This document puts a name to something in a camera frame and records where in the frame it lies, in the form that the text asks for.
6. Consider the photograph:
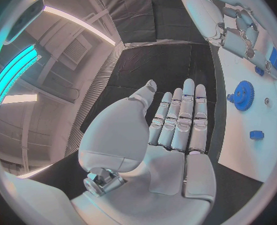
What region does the blue gear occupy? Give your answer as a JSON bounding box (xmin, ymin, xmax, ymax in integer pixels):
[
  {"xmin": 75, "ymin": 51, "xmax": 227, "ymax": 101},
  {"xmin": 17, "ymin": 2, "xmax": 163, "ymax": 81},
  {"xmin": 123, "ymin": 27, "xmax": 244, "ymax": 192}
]
[{"xmin": 226, "ymin": 80, "xmax": 256, "ymax": 112}]

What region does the glowing light bar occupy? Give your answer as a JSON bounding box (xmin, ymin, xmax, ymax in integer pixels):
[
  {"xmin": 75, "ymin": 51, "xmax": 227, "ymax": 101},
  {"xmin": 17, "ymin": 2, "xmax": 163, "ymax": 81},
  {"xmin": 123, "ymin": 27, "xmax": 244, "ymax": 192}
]
[{"xmin": 0, "ymin": 43, "xmax": 43, "ymax": 109}]

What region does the white task board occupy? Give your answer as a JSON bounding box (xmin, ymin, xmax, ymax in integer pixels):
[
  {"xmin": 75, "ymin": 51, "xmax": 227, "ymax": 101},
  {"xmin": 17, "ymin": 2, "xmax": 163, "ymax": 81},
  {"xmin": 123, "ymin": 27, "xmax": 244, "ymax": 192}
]
[{"xmin": 216, "ymin": 1, "xmax": 277, "ymax": 183}]

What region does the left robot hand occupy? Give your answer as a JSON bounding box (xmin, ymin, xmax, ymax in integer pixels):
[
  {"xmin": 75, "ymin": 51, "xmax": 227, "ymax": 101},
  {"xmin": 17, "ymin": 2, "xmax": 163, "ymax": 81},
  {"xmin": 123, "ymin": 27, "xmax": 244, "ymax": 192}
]
[{"xmin": 69, "ymin": 78, "xmax": 218, "ymax": 225}]

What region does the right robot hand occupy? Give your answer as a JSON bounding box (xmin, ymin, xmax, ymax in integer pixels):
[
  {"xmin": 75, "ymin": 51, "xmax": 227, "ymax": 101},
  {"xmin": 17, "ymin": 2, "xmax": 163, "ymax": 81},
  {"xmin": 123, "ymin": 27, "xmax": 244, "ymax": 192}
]
[{"xmin": 209, "ymin": 3, "xmax": 277, "ymax": 80}]

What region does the blue rectangular block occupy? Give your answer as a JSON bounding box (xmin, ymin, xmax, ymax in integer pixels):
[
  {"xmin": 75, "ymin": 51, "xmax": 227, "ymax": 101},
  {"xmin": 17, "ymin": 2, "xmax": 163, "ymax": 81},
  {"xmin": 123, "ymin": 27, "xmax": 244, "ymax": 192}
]
[{"xmin": 268, "ymin": 46, "xmax": 277, "ymax": 72}]

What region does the blue plug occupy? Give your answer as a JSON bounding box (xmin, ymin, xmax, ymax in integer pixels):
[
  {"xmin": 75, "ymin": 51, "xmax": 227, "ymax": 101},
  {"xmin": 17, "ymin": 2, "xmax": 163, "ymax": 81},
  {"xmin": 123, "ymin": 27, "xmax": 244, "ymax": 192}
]
[{"xmin": 254, "ymin": 66, "xmax": 266, "ymax": 77}]

